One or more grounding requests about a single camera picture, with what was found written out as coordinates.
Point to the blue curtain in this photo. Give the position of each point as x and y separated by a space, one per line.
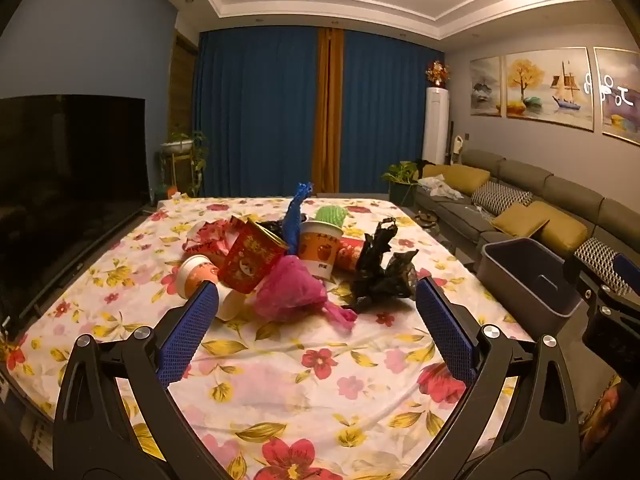
390 110
255 115

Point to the black white patterned cushion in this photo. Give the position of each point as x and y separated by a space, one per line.
602 262
500 197

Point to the white standing air conditioner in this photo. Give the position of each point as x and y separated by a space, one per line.
435 125

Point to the gold plant stand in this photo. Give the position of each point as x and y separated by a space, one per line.
175 172

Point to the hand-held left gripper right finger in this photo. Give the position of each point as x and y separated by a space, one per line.
445 325

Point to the wooden wall panel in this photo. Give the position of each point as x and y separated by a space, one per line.
182 85

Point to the tree and sailboat painting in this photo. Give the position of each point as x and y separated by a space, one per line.
547 87

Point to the blue plastic bag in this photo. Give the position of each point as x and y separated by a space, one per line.
295 215

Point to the flower ornament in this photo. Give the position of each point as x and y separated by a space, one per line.
437 72

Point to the potted plant green pot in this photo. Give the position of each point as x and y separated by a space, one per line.
400 175

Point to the orange print paper cup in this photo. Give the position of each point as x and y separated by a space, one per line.
197 275
320 255

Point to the yellow cushion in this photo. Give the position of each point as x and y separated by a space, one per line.
565 235
517 220
462 177

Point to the black cloth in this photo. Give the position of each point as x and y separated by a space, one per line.
425 164

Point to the purple landscape painting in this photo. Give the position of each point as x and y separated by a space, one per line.
620 95

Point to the grey sectional sofa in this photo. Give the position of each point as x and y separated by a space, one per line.
525 175

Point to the small red ornament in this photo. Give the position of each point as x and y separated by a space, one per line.
167 192

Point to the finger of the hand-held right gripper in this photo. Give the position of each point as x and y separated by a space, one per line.
582 277
629 272

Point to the green foam net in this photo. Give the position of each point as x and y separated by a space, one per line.
332 215

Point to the white paper cup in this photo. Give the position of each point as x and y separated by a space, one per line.
230 306

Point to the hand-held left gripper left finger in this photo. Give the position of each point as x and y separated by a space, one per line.
187 330

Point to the grey plastic bin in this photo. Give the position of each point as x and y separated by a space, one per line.
525 300

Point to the trailing plant in white bowl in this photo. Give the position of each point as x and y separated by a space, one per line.
182 144

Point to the grey landscape painting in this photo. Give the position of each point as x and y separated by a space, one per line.
485 87

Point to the orange curtain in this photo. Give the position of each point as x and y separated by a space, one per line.
327 110

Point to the red wrapper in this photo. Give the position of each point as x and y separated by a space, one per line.
210 240

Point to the white handheld vacuum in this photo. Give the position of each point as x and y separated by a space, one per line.
457 147

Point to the black television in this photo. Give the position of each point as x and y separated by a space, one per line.
65 185

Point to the floral tablecloth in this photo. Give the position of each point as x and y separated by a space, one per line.
310 410

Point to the white cloth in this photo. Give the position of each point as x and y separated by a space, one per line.
440 185

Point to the pink plastic bag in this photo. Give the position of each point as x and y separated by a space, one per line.
290 285

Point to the black plastic bag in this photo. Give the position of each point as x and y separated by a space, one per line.
382 270

